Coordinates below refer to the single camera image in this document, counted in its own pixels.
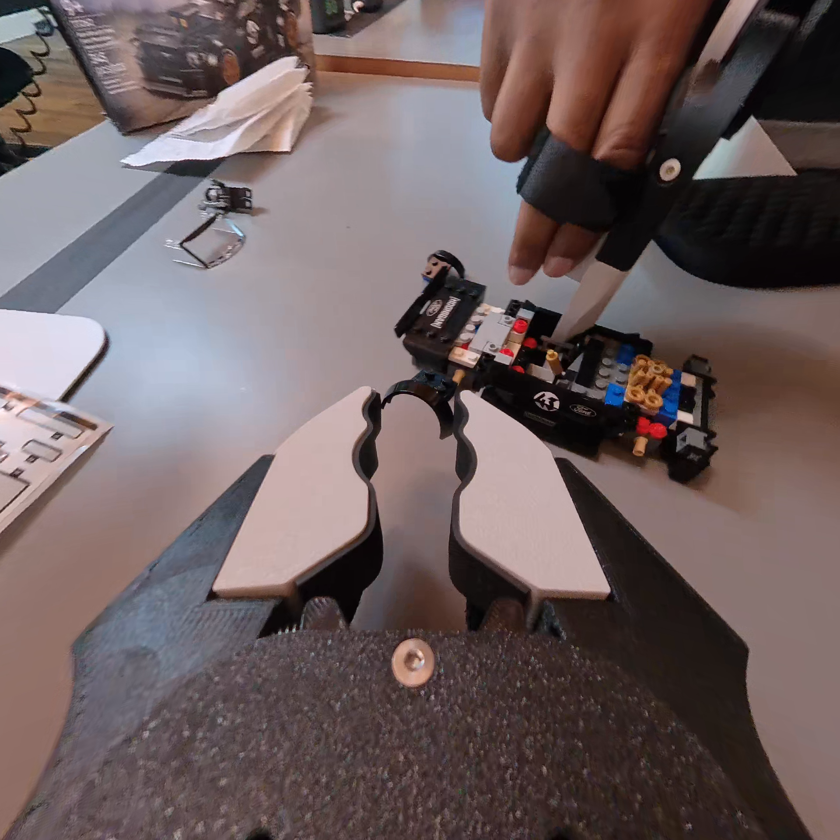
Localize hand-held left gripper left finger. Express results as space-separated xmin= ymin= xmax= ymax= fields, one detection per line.
xmin=211 ymin=387 xmax=385 ymax=621

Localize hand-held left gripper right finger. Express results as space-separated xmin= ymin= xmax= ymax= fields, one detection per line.
xmin=449 ymin=390 xmax=613 ymax=623

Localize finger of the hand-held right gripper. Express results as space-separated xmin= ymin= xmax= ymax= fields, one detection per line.
xmin=556 ymin=238 xmax=636 ymax=343

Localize partly built lego car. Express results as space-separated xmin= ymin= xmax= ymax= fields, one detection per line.
xmin=394 ymin=272 xmax=719 ymax=485

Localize transparent lego windshield piece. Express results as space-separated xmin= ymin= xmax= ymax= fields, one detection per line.
xmin=164 ymin=213 xmax=248 ymax=270

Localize black lego panel piece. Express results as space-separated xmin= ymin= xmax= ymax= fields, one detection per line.
xmin=199 ymin=179 xmax=256 ymax=217

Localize lego set box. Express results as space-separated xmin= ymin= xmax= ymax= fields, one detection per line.
xmin=49 ymin=0 xmax=317 ymax=135

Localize black and white sticker sheet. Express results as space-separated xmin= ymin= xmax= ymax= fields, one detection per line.
xmin=0 ymin=384 xmax=114 ymax=536

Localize book stand with white base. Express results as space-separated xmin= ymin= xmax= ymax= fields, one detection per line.
xmin=0 ymin=308 xmax=109 ymax=403

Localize white paper sheets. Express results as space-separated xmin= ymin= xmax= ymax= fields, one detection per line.
xmin=120 ymin=56 xmax=315 ymax=168

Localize black office chair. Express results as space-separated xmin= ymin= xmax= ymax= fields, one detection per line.
xmin=0 ymin=46 xmax=34 ymax=109

